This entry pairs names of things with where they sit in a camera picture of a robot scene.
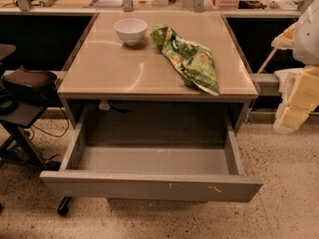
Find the white stick with black tip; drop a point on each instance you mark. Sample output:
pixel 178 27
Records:
pixel 267 60

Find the white ceramic bowl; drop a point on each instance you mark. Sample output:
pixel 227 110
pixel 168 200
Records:
pixel 131 31

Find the grey top drawer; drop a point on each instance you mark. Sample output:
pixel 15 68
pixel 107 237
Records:
pixel 154 151

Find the white curved base cover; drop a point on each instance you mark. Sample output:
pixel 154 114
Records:
pixel 286 78

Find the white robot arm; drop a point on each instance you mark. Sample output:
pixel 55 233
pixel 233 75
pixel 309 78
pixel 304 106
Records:
pixel 306 37

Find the green chip bag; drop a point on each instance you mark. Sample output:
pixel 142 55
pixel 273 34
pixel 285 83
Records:
pixel 192 61

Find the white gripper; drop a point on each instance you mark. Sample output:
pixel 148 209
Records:
pixel 307 39

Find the white tag under tabletop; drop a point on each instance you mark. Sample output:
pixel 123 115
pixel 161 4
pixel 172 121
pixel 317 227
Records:
pixel 104 105

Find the black bag on stand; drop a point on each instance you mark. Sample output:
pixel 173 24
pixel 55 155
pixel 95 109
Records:
pixel 36 88

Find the black side stand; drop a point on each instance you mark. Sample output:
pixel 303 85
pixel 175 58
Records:
pixel 15 117

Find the black cabinet leg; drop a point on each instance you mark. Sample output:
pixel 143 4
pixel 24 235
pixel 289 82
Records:
pixel 64 206

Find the grey cabinet with beige top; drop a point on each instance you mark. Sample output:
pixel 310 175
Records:
pixel 106 69

